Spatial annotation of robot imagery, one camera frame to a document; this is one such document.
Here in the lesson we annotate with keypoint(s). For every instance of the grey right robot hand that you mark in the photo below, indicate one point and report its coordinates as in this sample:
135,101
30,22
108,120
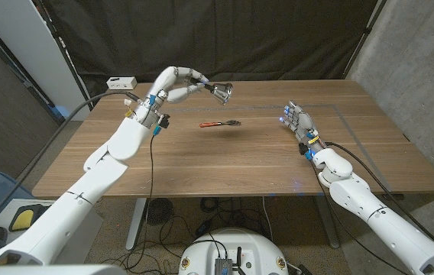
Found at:
304,124

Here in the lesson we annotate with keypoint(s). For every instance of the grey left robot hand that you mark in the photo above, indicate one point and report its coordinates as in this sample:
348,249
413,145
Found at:
165,82

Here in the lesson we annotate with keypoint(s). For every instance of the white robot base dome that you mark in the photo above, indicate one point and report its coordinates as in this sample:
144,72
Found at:
240,244

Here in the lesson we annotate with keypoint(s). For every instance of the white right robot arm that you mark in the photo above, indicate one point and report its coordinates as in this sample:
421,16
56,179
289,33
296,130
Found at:
392,229

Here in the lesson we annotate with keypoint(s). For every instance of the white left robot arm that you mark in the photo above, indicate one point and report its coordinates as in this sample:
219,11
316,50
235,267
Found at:
68,214

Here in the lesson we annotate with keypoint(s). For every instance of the white power strip box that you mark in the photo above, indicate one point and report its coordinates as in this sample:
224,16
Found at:
121,83

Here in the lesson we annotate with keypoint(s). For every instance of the black backdrop curtain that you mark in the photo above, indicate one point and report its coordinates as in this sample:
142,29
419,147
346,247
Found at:
209,38

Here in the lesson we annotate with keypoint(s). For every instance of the grey tape outline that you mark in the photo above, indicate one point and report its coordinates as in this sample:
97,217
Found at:
240,109

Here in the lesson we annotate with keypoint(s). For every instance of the grey table leg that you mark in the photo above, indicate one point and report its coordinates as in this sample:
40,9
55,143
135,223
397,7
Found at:
328,225

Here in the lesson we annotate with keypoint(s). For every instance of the black backdrop stand pole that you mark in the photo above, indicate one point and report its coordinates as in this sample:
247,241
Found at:
63,53
365,38

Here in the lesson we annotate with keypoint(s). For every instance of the black round fan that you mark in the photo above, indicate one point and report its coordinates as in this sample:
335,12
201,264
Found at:
158,212

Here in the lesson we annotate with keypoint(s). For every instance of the white table leg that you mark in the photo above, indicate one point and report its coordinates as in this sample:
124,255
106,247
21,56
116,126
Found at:
136,225

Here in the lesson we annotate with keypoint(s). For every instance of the black antenna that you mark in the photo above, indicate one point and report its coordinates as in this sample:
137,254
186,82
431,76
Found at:
238,256

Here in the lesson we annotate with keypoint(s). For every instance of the grey electronics box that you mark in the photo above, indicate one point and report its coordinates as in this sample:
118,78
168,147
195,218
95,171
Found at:
223,266

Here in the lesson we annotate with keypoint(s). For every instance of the white platform board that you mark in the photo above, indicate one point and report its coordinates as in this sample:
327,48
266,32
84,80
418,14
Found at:
87,233

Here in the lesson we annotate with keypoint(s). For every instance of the yellow and black foot pedal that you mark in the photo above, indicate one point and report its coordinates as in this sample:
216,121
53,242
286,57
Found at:
44,211
24,220

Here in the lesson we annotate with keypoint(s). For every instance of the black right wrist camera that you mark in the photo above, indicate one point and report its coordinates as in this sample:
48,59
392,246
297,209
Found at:
303,149

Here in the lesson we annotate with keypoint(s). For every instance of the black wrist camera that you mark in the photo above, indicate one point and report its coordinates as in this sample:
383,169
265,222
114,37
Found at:
303,149
164,120

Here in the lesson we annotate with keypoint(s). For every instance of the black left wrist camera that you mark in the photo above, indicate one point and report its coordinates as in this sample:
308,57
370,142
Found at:
164,120

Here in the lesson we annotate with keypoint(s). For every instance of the white leaning wall panel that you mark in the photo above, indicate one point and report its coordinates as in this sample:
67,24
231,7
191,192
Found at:
30,46

